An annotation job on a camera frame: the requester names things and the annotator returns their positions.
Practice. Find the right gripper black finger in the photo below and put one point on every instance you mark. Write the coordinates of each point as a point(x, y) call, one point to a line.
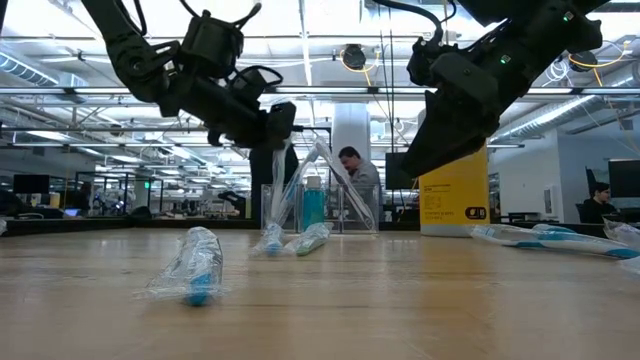
point(425, 165)
point(445, 130)

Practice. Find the small blue mouthwash bottle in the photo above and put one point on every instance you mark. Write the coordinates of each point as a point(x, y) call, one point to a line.
point(313, 210)

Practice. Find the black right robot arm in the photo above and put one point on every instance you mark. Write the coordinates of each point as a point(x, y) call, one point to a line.
point(560, 30)

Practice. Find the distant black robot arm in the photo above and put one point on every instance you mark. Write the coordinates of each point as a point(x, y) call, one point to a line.
point(232, 197)

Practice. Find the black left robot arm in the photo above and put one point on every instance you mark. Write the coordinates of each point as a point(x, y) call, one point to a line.
point(132, 60)

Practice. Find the black computer monitor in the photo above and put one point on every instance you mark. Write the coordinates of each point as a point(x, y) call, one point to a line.
point(31, 184)
point(394, 167)
point(625, 177)

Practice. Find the yellow canister with white lid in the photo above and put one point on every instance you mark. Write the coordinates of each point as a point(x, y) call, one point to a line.
point(455, 200)

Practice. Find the person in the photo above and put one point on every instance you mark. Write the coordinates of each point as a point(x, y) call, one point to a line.
point(360, 172)
point(599, 207)
point(260, 175)
point(84, 197)

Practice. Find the pale green container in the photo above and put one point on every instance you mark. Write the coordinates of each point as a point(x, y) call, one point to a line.
point(248, 209)

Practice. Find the clear acrylic organizer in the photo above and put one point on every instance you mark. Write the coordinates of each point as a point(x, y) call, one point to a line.
point(332, 220)

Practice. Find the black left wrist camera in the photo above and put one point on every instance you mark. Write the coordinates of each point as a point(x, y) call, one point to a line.
point(250, 87)

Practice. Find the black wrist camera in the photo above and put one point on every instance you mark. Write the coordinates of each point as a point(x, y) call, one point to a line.
point(427, 62)
point(250, 87)

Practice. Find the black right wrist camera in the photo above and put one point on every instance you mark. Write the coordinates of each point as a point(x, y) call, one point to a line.
point(427, 62)

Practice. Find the white wall box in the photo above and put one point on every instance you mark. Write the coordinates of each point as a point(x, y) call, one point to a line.
point(551, 200)

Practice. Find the black aluminium table frame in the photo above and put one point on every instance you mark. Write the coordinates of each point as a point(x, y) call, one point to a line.
point(75, 227)

